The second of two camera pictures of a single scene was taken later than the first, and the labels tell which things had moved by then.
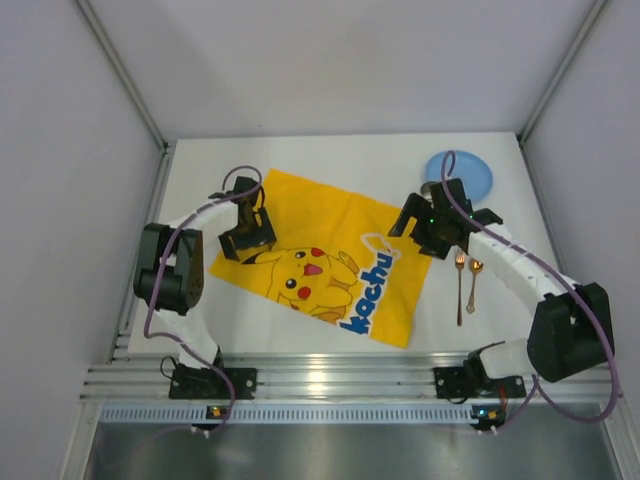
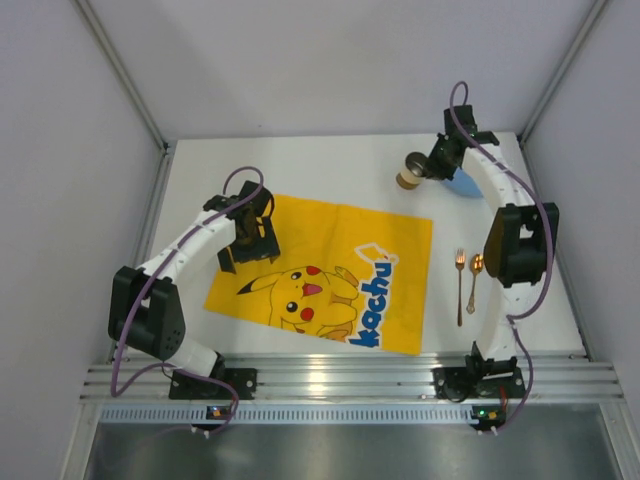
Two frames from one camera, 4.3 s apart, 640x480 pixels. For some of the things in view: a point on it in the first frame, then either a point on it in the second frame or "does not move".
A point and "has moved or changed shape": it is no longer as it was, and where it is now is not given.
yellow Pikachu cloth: [335, 259] has moved or changed shape
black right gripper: [417, 228] -> [433, 163]
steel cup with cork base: [425, 190] -> [410, 176]
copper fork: [459, 261] does not move
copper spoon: [475, 266] does not move
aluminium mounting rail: [330, 381] does not move
